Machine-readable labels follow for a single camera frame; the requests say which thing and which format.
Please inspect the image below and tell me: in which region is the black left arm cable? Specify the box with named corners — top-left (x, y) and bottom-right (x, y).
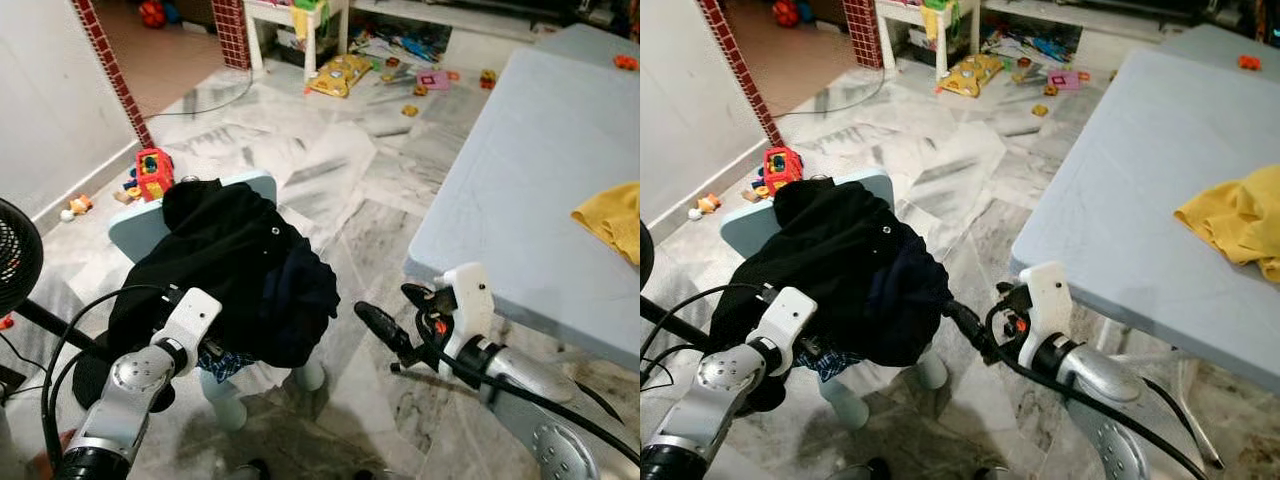
top-left (640, 283), bottom-right (771, 386)
top-left (40, 284), bottom-right (176, 471)

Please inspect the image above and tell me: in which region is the black garment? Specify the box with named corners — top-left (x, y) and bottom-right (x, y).
top-left (705, 178), bottom-right (951, 413)
top-left (72, 180), bottom-right (341, 411)

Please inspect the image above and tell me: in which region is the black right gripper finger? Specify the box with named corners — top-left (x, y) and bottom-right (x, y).
top-left (945, 298), bottom-right (1006, 363)
top-left (353, 300), bottom-right (426, 369)

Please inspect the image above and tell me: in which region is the pale blue folding table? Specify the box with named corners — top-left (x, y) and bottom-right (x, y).
top-left (1010, 48), bottom-right (1280, 471)
top-left (530, 22), bottom-right (641, 63)
top-left (405, 45), bottom-right (641, 371)
top-left (1160, 22), bottom-right (1280, 63)

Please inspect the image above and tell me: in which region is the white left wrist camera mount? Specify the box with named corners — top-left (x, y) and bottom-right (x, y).
top-left (150, 288), bottom-right (223, 353)
top-left (748, 287), bottom-right (818, 351)

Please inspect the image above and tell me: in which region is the yellow knit shirt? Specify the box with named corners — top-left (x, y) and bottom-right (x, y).
top-left (570, 182), bottom-right (641, 266)
top-left (1173, 165), bottom-right (1280, 284)

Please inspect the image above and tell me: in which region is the red toy vehicle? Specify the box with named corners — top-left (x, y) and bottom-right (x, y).
top-left (762, 145), bottom-right (804, 196)
top-left (135, 148), bottom-right (176, 203)

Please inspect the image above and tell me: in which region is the black standing fan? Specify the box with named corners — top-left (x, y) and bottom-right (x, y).
top-left (0, 198), bottom-right (111, 361)

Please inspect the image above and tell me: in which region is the yellow toy cushion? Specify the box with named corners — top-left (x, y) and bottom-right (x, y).
top-left (935, 53), bottom-right (1006, 99)
top-left (305, 53), bottom-right (376, 99)

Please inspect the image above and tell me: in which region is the white kids table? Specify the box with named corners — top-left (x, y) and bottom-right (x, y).
top-left (243, 0), bottom-right (351, 81)
top-left (875, 0), bottom-right (981, 81)

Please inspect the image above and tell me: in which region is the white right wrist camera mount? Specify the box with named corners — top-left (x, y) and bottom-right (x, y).
top-left (1017, 262), bottom-right (1073, 369)
top-left (438, 262), bottom-right (496, 366)

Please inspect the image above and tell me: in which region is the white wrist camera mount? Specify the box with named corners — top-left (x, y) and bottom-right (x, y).
top-left (1017, 262), bottom-right (1073, 369)
top-left (150, 288), bottom-right (223, 353)
top-left (748, 287), bottom-right (818, 351)
top-left (438, 262), bottom-right (496, 366)

